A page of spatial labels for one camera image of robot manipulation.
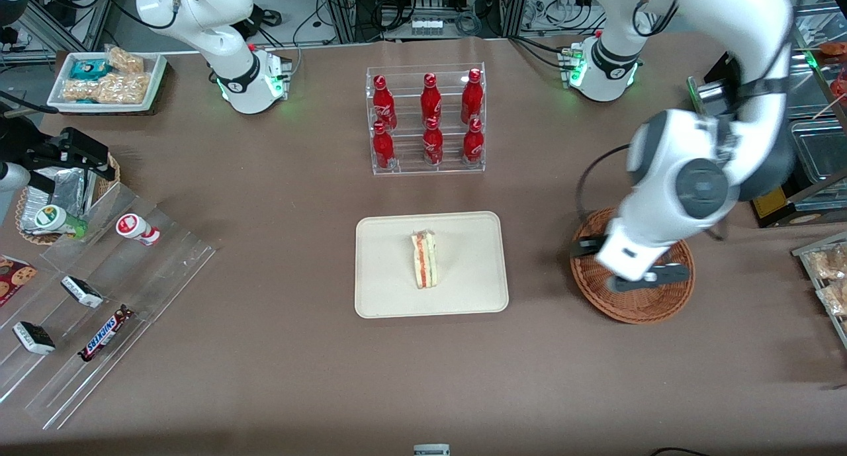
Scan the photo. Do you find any aluminium equipment rack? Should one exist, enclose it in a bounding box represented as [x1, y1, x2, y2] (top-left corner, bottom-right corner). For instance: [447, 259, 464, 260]
[320, 0, 531, 44]

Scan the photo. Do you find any chocolate chip cookie package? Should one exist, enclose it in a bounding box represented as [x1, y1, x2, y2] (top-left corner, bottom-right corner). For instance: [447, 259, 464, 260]
[0, 255, 39, 308]

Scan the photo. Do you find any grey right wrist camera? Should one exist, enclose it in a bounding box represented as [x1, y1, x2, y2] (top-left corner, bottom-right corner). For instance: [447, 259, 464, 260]
[0, 163, 31, 193]

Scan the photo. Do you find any round brown wicker basket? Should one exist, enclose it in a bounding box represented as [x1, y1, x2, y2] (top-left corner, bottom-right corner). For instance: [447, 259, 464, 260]
[570, 206, 696, 325]

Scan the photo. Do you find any white rectangular snack tray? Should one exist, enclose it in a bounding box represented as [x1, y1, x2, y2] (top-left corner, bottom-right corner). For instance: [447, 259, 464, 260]
[47, 51, 168, 113]

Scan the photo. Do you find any clear acrylic bottle rack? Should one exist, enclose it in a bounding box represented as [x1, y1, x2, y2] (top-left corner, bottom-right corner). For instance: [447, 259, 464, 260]
[365, 62, 487, 176]

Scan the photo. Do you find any wrapped pastry pack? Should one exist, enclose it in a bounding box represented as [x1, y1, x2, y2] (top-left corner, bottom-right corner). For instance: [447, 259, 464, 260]
[810, 243, 847, 282]
[817, 281, 847, 318]

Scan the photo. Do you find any grey wire bread basket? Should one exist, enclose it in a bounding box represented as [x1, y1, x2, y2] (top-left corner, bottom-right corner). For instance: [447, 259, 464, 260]
[791, 230, 847, 349]

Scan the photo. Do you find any beige rectangular serving tray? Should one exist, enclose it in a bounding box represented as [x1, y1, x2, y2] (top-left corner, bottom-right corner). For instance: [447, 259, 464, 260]
[354, 210, 510, 320]

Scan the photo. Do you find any teal snack packet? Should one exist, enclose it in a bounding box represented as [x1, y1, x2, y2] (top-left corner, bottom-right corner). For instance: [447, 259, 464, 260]
[69, 58, 111, 81]

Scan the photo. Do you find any green capped yogurt bottle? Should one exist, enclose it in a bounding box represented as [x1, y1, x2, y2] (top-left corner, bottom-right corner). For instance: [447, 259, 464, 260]
[34, 204, 89, 240]

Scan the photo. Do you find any red capped yogurt bottle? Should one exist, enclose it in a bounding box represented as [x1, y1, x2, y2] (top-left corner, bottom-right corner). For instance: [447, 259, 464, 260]
[115, 212, 161, 248]

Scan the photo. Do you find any black white snack bar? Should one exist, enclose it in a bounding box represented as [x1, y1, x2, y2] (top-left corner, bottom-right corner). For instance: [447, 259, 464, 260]
[12, 320, 57, 356]
[60, 275, 105, 310]

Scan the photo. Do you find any black food display cabinet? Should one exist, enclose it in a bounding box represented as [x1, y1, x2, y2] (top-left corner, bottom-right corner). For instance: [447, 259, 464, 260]
[687, 3, 847, 229]

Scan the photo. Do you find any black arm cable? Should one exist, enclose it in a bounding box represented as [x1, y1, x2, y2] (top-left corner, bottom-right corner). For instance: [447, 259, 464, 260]
[574, 143, 633, 230]

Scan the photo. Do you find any clear acrylic stepped display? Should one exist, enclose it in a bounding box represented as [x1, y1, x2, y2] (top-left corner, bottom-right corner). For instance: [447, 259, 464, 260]
[0, 181, 218, 431]

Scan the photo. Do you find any large rice cracker pack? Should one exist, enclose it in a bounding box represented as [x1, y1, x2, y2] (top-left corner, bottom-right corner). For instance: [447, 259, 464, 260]
[95, 71, 152, 105]

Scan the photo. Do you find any silver foil packet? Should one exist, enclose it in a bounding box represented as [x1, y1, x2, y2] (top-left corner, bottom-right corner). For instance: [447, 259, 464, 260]
[22, 166, 98, 236]

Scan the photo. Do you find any triangular sandwich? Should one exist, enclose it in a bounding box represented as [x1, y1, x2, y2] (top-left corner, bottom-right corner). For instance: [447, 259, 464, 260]
[410, 229, 439, 290]

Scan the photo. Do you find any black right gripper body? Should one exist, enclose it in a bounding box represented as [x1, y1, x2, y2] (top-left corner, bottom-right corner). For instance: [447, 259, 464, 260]
[0, 114, 62, 172]

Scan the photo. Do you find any small wicker basket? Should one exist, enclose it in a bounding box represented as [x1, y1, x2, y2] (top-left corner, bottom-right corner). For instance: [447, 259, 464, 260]
[14, 150, 122, 246]

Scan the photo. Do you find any small rice cracker pack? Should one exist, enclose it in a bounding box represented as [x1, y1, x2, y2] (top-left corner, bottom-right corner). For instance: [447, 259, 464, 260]
[105, 45, 146, 75]

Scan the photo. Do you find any snickers chocolate bar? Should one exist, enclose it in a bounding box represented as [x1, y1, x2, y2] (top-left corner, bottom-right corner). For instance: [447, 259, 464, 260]
[77, 304, 136, 363]

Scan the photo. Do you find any thick black hose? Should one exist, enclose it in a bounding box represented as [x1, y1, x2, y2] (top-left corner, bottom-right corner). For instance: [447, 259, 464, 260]
[0, 90, 62, 116]

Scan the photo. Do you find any red cola bottle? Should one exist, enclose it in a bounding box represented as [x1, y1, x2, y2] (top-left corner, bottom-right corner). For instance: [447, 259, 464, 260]
[422, 116, 445, 167]
[461, 68, 485, 125]
[372, 75, 398, 130]
[420, 73, 443, 123]
[372, 120, 396, 171]
[462, 117, 485, 165]

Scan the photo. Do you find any medium rice cracker pack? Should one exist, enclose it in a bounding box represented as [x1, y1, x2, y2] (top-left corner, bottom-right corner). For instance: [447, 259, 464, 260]
[62, 78, 100, 103]

